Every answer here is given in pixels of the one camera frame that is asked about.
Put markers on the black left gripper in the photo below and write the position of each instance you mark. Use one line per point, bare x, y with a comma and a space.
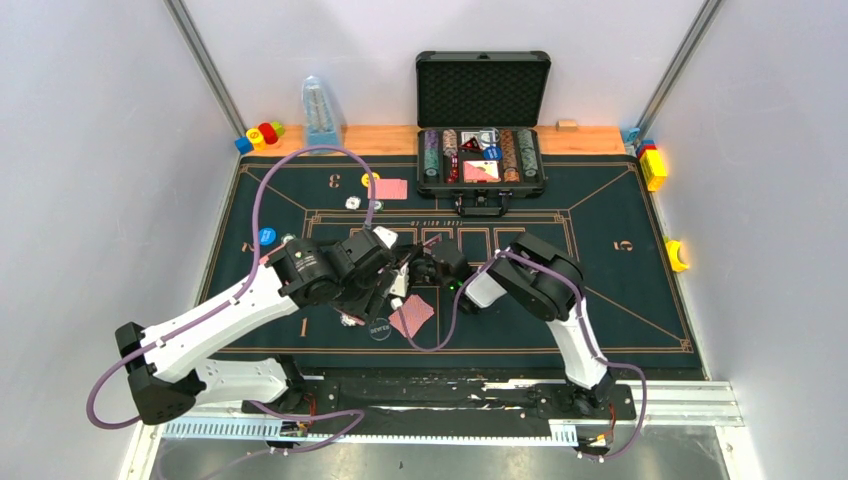
369, 302

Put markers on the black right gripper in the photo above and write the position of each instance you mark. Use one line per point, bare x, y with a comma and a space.
406, 254

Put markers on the red-backed card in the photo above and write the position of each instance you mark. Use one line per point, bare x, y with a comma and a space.
412, 314
391, 189

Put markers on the yellow big blind button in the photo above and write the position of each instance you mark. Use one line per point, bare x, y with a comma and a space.
366, 178

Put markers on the blue small blind button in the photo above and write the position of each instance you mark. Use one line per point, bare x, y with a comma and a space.
267, 236

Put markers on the white-blue poker chip stack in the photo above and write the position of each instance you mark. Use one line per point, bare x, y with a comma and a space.
348, 321

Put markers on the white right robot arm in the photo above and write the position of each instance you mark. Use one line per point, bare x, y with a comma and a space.
542, 278

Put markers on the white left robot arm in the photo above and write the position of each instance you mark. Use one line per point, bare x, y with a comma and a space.
172, 369

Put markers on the red triangular all-in marker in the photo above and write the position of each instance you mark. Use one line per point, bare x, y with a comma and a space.
432, 241

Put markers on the clear dealer button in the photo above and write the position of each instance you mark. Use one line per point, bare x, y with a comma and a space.
380, 330

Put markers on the playing card deck in case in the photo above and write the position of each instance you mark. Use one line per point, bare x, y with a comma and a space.
481, 171

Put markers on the pink-white chip row in case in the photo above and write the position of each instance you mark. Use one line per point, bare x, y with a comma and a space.
449, 143

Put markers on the purple-green chip row in case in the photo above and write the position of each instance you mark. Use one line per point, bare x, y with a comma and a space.
431, 153

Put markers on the orange chip row in case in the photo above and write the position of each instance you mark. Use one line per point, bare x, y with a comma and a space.
509, 158

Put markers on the blue button in case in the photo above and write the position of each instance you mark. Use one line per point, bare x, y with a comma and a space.
492, 153

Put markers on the black poker chip case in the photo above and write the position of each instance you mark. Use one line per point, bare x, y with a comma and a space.
479, 94

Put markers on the green toy block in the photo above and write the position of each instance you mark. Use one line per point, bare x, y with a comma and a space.
278, 128

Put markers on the red toy cylinder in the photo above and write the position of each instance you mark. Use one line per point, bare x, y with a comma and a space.
268, 133

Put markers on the yellow toy cylinder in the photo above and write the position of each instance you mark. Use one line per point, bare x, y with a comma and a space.
256, 139

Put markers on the blue toy cube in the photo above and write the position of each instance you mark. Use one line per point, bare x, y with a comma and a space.
244, 145

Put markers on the green poker table mat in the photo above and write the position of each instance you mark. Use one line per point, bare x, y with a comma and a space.
595, 207

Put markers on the small wooden block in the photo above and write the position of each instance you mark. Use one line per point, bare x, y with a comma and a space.
566, 125

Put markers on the yellow toy block right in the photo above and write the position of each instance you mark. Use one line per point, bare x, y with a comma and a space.
652, 165

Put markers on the yellow curved toy piece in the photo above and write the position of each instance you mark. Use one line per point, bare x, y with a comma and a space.
674, 250

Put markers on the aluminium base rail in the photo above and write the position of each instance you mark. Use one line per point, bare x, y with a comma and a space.
432, 410

